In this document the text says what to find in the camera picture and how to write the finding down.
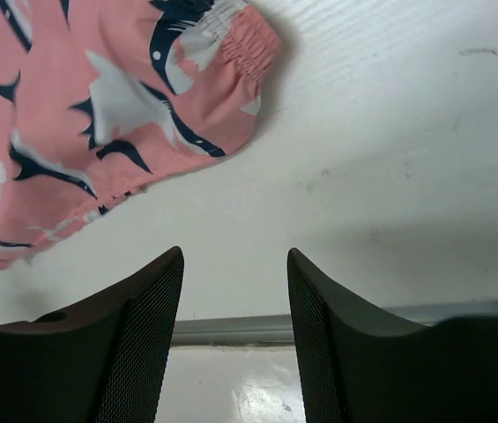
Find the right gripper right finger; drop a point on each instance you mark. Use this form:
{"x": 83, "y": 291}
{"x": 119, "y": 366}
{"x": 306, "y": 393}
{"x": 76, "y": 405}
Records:
{"x": 360, "y": 363}

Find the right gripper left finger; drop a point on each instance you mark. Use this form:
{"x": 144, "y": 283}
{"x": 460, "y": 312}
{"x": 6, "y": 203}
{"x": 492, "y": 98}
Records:
{"x": 101, "y": 359}

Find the pink shark print shorts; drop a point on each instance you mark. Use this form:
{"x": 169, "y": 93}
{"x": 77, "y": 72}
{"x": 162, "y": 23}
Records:
{"x": 99, "y": 99}

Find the aluminium frame rail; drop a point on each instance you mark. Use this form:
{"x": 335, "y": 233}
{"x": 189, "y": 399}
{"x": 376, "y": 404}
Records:
{"x": 277, "y": 329}

